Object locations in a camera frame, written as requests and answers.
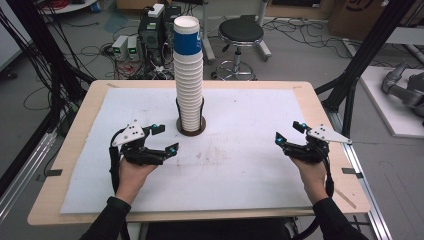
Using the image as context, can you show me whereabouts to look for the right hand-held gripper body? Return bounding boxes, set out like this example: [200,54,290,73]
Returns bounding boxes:
[282,124,353,165]

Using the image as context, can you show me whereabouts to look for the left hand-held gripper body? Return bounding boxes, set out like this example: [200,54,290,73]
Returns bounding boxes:
[111,118,167,167]

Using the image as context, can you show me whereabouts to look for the round brown cup stack holder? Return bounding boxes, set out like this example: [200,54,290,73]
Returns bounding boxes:
[175,98,207,137]

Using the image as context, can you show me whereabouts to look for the stack of white paper cups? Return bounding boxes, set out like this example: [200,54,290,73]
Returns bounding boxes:
[173,53,205,133]

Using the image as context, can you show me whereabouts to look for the blue white paper cup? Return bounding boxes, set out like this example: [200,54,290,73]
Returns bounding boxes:
[173,15,204,56]

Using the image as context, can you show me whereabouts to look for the person's left hand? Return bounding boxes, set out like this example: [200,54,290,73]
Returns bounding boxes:
[114,156,159,205]

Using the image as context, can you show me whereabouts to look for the person's right hand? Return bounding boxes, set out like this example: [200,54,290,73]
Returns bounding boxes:
[289,156,331,205]

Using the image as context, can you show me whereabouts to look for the wooden table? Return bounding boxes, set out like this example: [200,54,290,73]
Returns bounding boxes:
[27,79,372,227]

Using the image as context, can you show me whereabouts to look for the white table mat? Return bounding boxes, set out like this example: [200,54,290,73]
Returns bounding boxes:
[59,87,314,214]

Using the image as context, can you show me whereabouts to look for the white floor board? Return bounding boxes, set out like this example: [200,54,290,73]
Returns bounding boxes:
[359,65,424,139]

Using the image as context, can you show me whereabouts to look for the grey power supply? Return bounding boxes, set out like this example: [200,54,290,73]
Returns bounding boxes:
[127,34,141,62]
[111,34,130,61]

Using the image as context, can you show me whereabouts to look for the black computer tower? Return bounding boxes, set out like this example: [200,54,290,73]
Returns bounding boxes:
[138,4,183,66]

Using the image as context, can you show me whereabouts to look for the white metal table legs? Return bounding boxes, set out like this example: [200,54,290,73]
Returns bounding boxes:
[199,0,273,64]

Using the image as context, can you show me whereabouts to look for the black round stool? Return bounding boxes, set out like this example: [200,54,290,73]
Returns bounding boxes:
[215,18,265,81]

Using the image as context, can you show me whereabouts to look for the white box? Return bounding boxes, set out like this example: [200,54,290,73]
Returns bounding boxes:
[147,3,166,18]

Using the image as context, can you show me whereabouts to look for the cardboard box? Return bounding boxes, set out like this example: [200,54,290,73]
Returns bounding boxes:
[328,0,424,42]

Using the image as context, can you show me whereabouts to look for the aluminium rail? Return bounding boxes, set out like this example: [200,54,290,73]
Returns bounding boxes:
[324,106,394,240]
[0,128,58,221]

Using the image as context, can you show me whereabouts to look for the tangle of black floor cables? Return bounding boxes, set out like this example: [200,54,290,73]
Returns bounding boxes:
[263,18,351,60]

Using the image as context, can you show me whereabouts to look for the black metal frame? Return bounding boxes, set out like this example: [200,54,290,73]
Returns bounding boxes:
[314,0,424,138]

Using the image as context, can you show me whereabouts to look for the bundle of black hanging cables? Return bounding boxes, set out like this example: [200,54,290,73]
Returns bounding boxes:
[0,0,96,134]

